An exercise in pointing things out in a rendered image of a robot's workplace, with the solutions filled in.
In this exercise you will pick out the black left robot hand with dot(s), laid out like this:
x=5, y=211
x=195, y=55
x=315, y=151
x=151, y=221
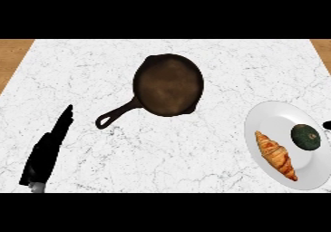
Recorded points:
x=46, y=151

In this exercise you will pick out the golden croissant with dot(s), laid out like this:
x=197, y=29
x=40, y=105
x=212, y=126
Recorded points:
x=275, y=154

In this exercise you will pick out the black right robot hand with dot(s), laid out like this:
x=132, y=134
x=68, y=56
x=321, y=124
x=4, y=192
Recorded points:
x=330, y=124

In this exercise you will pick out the white plate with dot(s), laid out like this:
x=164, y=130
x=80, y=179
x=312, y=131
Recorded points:
x=280, y=120

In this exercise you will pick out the dark green squash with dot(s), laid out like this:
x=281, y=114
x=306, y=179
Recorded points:
x=305, y=137

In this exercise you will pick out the dark cast iron pan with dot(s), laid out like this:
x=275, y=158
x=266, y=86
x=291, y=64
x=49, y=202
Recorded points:
x=169, y=85

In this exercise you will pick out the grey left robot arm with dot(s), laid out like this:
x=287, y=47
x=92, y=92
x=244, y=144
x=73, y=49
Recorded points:
x=37, y=187

